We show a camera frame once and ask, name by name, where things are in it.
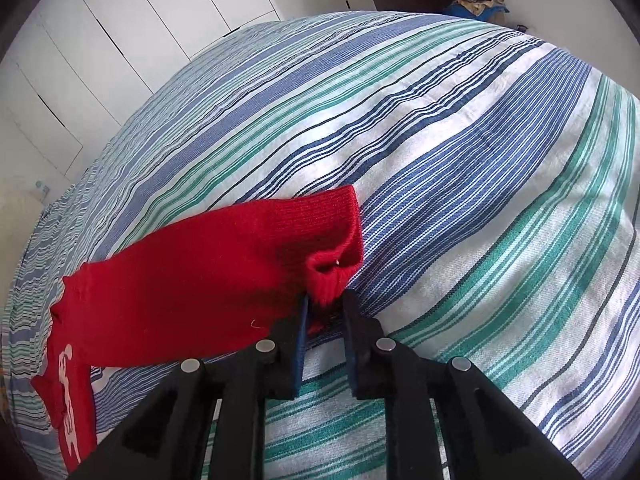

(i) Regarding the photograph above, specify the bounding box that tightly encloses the red knit sweater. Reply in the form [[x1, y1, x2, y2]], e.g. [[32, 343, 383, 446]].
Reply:
[[32, 185, 363, 469]]

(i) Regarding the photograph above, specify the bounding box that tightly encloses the striped blue green bedspread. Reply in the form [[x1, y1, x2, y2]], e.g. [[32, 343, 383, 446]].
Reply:
[[2, 12, 639, 479]]

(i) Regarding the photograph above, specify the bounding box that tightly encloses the white wardrobe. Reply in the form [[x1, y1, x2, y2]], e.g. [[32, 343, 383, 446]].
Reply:
[[1, 0, 280, 200]]

